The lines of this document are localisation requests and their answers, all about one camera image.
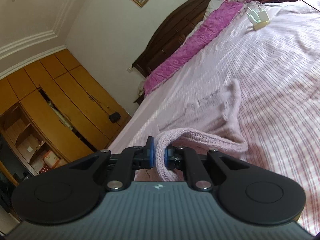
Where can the pink checked bed sheet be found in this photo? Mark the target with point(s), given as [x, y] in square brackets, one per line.
[278, 71]

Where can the small black hanging bag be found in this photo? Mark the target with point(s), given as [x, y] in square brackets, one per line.
[113, 115]

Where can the crumpled cloth on nightstand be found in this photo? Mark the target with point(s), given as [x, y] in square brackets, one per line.
[141, 88]

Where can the lilac knitted cardigan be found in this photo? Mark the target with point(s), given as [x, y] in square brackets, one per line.
[209, 122]

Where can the white charger plug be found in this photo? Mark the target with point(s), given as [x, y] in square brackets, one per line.
[254, 15]
[263, 16]

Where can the white pillow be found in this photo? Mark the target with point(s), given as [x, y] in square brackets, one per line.
[213, 5]

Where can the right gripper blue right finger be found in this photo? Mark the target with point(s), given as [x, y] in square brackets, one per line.
[189, 162]

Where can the yellow wooden wardrobe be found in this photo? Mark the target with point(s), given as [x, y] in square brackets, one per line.
[48, 118]

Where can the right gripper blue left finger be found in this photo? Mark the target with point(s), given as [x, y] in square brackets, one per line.
[122, 167]

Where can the beige power strip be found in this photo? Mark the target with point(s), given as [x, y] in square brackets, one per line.
[260, 25]

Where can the dark wooden headboard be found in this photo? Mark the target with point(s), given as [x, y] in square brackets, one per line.
[170, 35]

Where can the magenta crinkled pillow cover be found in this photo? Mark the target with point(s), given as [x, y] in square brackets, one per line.
[210, 29]

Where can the dark wooden nightstand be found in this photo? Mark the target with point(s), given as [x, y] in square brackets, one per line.
[140, 99]

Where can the white charger plug right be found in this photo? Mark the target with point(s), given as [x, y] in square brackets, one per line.
[263, 16]

